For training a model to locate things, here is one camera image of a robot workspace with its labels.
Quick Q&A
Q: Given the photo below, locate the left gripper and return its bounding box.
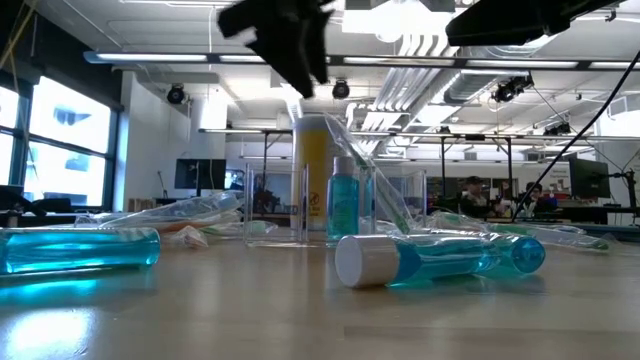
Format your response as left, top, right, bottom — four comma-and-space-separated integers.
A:
217, 0, 335, 99

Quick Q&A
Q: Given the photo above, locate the blue mouthwash bottle white cap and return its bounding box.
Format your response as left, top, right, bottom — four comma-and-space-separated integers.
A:
326, 155, 362, 242
0, 227, 162, 278
334, 234, 504, 290

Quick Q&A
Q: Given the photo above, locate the clear acrylic organizer box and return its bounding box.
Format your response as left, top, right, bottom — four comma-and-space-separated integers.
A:
243, 162, 429, 247

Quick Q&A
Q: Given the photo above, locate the packaged purple toothbrush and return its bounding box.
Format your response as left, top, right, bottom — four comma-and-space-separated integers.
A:
74, 189, 247, 229

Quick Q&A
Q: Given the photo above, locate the overhead light bar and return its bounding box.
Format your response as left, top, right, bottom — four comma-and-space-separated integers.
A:
83, 49, 640, 70

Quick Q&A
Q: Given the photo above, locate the white yellow wipes canister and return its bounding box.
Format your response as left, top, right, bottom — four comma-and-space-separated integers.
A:
293, 114, 346, 232

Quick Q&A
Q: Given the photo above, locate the black monitor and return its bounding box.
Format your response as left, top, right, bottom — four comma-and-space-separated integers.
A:
568, 157, 612, 199
173, 158, 228, 191

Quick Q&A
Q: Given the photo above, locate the person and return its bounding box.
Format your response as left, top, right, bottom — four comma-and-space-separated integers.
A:
457, 175, 494, 219
519, 180, 560, 215

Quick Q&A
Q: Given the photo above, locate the large window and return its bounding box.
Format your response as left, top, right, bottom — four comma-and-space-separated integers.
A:
0, 74, 122, 211

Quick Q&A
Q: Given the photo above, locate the silver ventilation duct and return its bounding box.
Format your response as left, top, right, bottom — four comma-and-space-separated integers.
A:
442, 44, 556, 104

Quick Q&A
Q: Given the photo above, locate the black background rig frame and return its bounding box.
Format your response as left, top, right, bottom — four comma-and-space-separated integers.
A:
438, 132, 515, 201

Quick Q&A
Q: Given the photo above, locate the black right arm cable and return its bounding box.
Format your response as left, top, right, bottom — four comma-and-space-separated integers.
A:
499, 49, 640, 222

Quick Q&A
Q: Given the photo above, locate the yellow cable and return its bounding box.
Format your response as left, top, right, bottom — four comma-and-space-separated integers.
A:
0, 0, 40, 71

